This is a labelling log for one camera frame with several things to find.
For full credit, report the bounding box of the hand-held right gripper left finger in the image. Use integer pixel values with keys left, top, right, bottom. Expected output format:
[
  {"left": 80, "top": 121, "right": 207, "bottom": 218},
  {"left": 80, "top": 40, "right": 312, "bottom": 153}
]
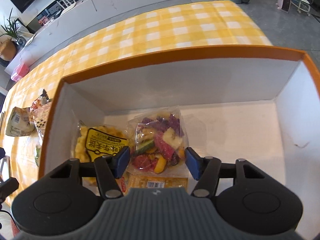
[{"left": 50, "top": 145, "right": 131, "bottom": 199}]

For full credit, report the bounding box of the yellow checked tablecloth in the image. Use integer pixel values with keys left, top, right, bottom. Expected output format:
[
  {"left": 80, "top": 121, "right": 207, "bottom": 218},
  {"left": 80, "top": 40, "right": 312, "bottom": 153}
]
[{"left": 0, "top": 0, "right": 274, "bottom": 205}]

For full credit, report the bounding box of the red yellow chips bag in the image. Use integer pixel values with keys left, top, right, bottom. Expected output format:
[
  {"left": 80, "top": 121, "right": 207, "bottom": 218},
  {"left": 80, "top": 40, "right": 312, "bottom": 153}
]
[{"left": 30, "top": 89, "right": 52, "bottom": 140}]

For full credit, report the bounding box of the white round side table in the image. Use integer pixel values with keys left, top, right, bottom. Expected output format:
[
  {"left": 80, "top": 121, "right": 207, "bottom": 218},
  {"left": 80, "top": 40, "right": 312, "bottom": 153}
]
[{"left": 290, "top": 0, "right": 313, "bottom": 17}]

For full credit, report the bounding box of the yellow waffle snack packet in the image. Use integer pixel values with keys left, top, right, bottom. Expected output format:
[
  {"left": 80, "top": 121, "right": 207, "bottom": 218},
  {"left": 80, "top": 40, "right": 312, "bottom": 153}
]
[{"left": 71, "top": 120, "right": 130, "bottom": 188}]

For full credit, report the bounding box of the white green snack packet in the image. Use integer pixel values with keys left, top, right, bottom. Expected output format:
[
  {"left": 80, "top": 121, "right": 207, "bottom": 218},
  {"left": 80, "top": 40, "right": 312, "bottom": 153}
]
[{"left": 6, "top": 107, "right": 35, "bottom": 137}]

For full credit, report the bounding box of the pink tissue box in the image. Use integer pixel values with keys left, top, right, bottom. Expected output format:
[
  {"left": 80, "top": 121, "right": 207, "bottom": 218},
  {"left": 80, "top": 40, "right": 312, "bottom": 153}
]
[{"left": 11, "top": 62, "right": 30, "bottom": 82}]

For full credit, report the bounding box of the green plant in glass vase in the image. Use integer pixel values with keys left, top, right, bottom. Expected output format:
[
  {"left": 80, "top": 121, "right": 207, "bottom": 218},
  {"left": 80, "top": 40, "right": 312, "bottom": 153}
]
[{"left": 0, "top": 9, "right": 26, "bottom": 48}]

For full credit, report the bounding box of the brown round basket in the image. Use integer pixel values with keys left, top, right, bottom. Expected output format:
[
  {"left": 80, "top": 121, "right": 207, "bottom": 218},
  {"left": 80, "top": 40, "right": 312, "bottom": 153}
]
[{"left": 0, "top": 40, "right": 17, "bottom": 61}]

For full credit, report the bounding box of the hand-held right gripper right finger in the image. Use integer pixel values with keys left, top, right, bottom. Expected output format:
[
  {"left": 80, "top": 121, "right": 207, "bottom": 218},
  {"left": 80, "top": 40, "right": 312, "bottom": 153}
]
[{"left": 185, "top": 147, "right": 272, "bottom": 198}]

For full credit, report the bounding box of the white marble counter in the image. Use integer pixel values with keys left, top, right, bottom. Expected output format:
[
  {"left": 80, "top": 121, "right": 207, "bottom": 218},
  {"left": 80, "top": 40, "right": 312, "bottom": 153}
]
[{"left": 5, "top": 0, "right": 220, "bottom": 80}]

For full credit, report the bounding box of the orange cardboard box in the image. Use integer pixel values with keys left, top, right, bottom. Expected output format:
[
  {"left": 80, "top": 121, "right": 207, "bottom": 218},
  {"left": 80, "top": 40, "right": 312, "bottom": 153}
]
[{"left": 37, "top": 45, "right": 320, "bottom": 240}]

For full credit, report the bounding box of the clear dried fruit packet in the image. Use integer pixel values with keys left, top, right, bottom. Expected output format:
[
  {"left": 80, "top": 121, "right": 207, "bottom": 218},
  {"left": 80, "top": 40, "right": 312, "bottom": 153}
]
[{"left": 126, "top": 106, "right": 189, "bottom": 189}]

